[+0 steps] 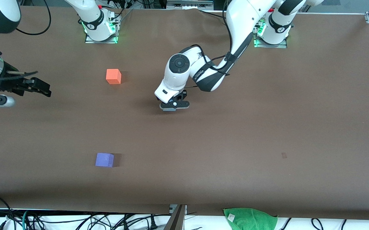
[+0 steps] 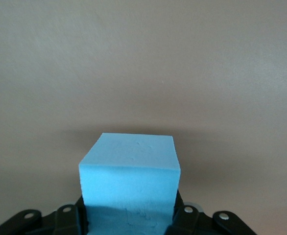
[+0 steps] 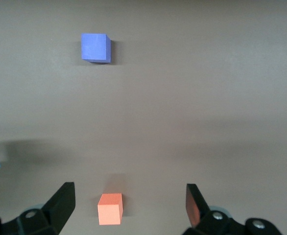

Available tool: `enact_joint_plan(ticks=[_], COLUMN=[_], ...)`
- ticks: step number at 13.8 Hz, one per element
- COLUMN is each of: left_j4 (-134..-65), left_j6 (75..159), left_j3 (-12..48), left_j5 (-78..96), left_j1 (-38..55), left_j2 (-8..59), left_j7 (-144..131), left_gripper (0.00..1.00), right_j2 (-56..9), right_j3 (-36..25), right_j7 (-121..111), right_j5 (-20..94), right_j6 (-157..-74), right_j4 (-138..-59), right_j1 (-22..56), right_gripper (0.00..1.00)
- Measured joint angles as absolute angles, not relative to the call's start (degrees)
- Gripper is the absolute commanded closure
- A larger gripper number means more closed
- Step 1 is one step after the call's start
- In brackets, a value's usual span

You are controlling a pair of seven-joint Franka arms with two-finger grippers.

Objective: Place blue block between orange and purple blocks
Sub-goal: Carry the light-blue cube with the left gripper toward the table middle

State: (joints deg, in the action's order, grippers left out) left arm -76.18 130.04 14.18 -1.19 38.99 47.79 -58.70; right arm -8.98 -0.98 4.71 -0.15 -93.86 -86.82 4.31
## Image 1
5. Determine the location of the orange foam block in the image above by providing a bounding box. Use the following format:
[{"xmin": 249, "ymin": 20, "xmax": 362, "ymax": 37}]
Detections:
[{"xmin": 106, "ymin": 69, "xmax": 122, "ymax": 85}]

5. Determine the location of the purple foam block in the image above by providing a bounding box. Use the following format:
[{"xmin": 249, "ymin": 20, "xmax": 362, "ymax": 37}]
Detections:
[{"xmin": 95, "ymin": 153, "xmax": 114, "ymax": 168}]

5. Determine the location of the brown table cover sheet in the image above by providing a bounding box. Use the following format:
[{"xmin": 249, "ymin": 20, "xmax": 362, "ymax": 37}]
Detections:
[{"xmin": 0, "ymin": 6, "xmax": 369, "ymax": 221}]

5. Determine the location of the green microfibre cloth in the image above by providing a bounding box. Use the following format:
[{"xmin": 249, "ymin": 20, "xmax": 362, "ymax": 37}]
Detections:
[{"xmin": 223, "ymin": 208, "xmax": 278, "ymax": 230}]

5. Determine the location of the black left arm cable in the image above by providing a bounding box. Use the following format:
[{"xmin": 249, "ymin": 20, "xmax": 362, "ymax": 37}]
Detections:
[{"xmin": 184, "ymin": 2, "xmax": 236, "ymax": 88}]

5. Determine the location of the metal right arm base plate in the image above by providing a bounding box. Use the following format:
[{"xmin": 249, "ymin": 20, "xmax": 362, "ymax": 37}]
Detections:
[{"xmin": 85, "ymin": 14, "xmax": 121, "ymax": 44}]

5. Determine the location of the long black cable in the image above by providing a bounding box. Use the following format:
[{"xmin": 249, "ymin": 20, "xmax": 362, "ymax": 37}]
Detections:
[{"xmin": 199, "ymin": 10, "xmax": 227, "ymax": 17}]

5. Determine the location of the silver rail device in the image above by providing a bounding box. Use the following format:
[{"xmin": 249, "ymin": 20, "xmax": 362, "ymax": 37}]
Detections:
[{"xmin": 167, "ymin": 0, "xmax": 214, "ymax": 10}]

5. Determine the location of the thin grey cable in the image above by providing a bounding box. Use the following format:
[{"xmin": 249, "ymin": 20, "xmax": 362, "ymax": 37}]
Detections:
[{"xmin": 117, "ymin": 9, "xmax": 134, "ymax": 26}]

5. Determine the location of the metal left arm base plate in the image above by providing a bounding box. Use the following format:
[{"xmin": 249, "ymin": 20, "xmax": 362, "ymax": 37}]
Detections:
[{"xmin": 253, "ymin": 16, "xmax": 288, "ymax": 49}]

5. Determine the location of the aluminium profile post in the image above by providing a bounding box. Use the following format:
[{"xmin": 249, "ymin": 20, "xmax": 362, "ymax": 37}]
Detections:
[{"xmin": 164, "ymin": 204, "xmax": 187, "ymax": 230}]

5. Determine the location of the teal cable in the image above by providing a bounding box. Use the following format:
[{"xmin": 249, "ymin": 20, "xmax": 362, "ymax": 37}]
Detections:
[{"xmin": 21, "ymin": 210, "xmax": 30, "ymax": 230}]

